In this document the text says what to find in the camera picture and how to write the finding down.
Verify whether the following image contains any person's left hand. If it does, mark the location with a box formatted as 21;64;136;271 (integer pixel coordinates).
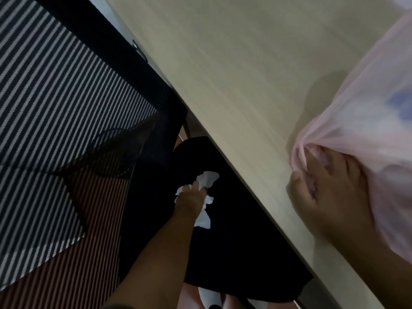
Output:
173;181;208;220

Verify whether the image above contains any person's right hand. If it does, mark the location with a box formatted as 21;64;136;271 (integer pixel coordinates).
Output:
285;147;376;245

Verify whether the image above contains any white tissue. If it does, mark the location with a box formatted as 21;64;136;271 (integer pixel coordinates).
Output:
174;171;220;230

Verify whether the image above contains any pink plastic bag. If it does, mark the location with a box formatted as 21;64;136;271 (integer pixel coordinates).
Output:
289;9;412;264

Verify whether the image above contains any person's left forearm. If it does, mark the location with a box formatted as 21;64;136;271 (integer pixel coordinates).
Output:
103;212;200;309

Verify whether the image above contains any black swivel office chair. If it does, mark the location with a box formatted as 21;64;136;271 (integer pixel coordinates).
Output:
0;0;315;309

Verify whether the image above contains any light wooden table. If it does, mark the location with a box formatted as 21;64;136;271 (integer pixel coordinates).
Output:
104;0;412;309

